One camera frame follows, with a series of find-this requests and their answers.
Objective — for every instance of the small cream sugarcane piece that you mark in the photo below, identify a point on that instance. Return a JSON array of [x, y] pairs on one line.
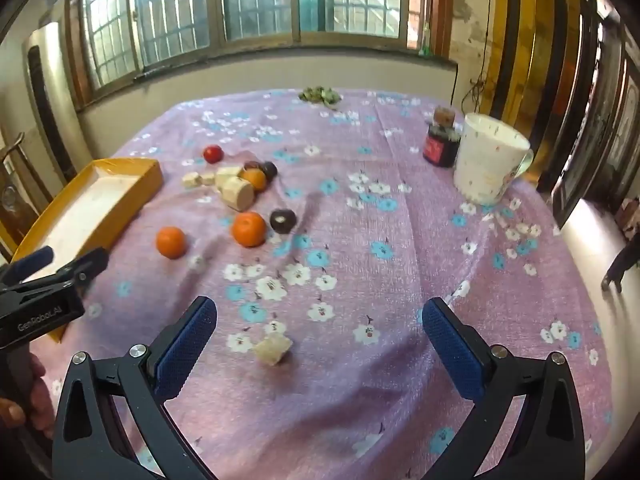
[[191, 180]]

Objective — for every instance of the small orange kumquat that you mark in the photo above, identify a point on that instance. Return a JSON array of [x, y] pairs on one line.
[[256, 178]]

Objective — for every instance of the tiny cream sugarcane piece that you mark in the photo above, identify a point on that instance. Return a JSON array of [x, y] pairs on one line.
[[208, 179]]

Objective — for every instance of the green bottle on sill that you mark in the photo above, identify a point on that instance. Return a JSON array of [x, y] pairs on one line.
[[425, 45]]

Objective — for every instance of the cream sugarcane block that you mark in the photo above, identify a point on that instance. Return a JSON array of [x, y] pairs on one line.
[[272, 349]]

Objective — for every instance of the wooden chair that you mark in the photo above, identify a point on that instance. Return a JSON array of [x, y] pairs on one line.
[[17, 214]]

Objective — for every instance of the red tomato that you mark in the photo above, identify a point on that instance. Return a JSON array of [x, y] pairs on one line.
[[213, 154]]

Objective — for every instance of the cream sugarcane chunk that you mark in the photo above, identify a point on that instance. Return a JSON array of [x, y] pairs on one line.
[[223, 174]]

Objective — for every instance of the large orange mandarin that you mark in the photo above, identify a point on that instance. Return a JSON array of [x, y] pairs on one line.
[[249, 229]]

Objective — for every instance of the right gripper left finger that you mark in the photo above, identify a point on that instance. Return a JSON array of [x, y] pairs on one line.
[[89, 439]]

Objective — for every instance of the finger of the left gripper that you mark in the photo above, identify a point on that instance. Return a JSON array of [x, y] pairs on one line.
[[17, 271], [78, 272]]

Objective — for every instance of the barred window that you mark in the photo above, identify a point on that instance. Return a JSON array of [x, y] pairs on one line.
[[113, 43]]

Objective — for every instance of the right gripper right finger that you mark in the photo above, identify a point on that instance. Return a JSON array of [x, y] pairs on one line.
[[547, 441]]

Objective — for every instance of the dark red jar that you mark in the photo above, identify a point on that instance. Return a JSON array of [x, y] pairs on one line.
[[442, 139]]

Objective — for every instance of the yellow cardboard tray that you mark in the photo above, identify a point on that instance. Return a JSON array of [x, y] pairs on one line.
[[92, 211]]

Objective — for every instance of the dark red jujube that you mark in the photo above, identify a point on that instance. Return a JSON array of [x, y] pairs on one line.
[[252, 164]]

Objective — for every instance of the purple floral tablecloth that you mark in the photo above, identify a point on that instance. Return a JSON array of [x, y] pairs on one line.
[[361, 393]]

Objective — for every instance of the dark plum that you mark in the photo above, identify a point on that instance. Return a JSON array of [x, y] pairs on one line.
[[269, 169]]

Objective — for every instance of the standing air conditioner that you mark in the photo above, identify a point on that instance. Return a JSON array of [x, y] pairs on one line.
[[52, 102]]

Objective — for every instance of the green leafy sprig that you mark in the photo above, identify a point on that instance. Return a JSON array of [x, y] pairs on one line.
[[321, 96]]

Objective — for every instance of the large cream sugarcane cylinder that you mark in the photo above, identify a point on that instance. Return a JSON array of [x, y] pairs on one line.
[[238, 194]]

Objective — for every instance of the dark purple passion fruit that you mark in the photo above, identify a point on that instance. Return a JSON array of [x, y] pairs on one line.
[[282, 221]]

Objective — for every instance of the left hand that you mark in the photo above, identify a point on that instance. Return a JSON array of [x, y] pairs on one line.
[[38, 408]]

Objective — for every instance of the white speckled mug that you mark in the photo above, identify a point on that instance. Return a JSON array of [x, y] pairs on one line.
[[491, 155]]

